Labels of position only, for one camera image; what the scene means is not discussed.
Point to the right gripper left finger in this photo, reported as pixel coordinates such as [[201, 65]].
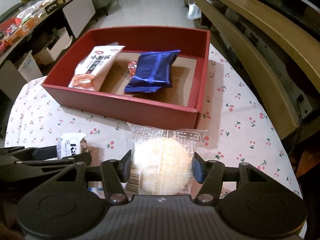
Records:
[[114, 173]]

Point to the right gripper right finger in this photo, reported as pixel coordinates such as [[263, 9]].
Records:
[[210, 175]]

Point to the clear round cake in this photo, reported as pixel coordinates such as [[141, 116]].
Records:
[[162, 160]]

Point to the white Kaprons wafer pack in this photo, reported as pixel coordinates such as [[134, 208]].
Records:
[[70, 144]]

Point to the white spicy strip snack pack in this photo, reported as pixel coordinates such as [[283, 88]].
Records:
[[91, 72]]

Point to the blue foil snack pack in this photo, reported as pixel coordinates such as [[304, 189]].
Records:
[[153, 72]]

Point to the red snack bag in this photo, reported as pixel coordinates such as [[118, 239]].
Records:
[[132, 66]]

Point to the cherry print tablecloth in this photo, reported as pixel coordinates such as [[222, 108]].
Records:
[[238, 128]]

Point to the red cardboard box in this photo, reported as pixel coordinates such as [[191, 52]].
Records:
[[177, 107]]

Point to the white storage bin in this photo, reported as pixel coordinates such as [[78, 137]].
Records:
[[50, 53]]

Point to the orange flat box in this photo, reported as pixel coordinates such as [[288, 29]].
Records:
[[15, 33]]

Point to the wooden TV cabinet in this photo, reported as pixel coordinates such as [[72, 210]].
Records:
[[280, 58]]

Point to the white plastic bag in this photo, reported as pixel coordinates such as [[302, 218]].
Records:
[[194, 12]]

